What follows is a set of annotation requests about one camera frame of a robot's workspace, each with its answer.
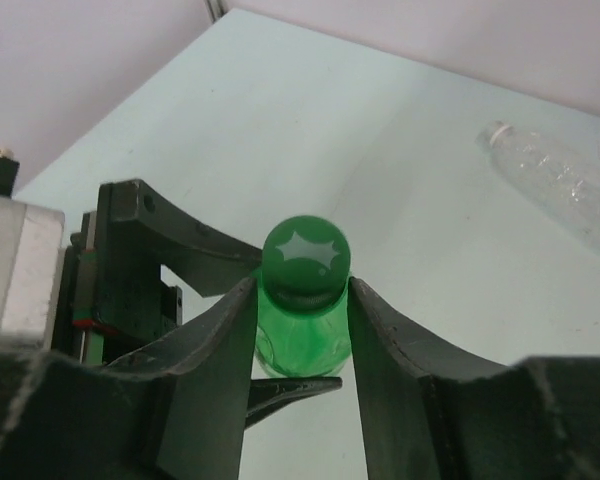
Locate clear unlabelled plastic bottle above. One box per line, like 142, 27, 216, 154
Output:
476, 121, 600, 253

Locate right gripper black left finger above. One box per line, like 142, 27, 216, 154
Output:
0, 278, 257, 479

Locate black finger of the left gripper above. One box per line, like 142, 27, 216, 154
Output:
245, 377, 342, 429

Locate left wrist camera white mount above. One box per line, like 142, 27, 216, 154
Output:
0, 144, 66, 354

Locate green plastic bottle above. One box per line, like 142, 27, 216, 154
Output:
252, 269, 351, 378

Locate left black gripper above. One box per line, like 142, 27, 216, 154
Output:
54, 179, 262, 365

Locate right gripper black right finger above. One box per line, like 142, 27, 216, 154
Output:
348, 278, 600, 479

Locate green bottle cap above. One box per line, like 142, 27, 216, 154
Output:
261, 215, 351, 314

